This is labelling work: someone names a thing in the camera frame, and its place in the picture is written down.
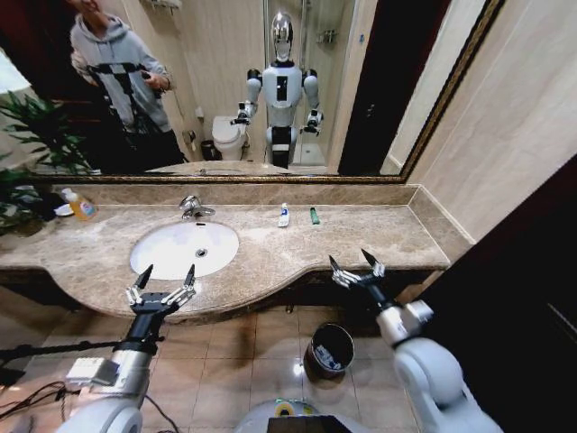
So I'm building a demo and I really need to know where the crumpled trash in bin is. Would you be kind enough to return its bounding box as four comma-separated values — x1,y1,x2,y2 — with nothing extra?
315,344,344,372

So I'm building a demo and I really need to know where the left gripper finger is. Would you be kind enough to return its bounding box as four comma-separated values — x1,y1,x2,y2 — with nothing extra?
165,263,198,305
124,263,154,307

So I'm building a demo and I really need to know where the person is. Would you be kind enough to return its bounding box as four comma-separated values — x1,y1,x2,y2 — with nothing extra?
66,0,187,175

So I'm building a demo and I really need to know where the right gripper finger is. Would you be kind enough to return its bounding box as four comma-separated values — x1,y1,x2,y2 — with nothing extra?
361,248,387,279
328,254,360,289

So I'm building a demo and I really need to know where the dark wooden door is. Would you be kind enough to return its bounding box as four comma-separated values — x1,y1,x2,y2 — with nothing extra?
417,152,577,433

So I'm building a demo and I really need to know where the orange soap pump bottle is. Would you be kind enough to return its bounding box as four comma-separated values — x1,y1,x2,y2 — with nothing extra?
60,187,99,223

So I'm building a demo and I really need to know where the white toilet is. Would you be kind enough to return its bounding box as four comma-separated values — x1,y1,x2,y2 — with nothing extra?
211,114,250,162

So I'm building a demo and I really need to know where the white robot front shell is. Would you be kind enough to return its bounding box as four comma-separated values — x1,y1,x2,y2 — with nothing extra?
232,397,362,433

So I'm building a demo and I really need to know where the white oval sink basin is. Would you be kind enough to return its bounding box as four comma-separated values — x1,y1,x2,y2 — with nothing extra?
129,220,241,281

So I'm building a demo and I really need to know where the dark vanity cabinet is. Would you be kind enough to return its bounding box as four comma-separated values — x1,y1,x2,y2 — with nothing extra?
0,266,435,337

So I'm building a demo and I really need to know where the black floor cable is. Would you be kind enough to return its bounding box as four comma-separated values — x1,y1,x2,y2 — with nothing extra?
0,380,85,423

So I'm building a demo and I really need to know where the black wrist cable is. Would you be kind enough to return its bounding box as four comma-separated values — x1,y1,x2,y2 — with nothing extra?
0,336,166,362

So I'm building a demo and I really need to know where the green leafy plant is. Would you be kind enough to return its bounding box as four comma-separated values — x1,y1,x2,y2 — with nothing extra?
0,89,94,239

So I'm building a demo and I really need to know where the chrome faucet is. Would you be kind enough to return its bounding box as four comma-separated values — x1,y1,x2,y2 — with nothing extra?
177,194,217,221

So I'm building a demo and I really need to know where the dark round trash bin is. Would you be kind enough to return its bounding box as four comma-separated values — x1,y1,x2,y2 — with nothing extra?
302,322,356,385

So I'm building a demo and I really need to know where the gold framed wall mirror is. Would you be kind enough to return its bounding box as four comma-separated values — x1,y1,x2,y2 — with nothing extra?
0,0,507,185

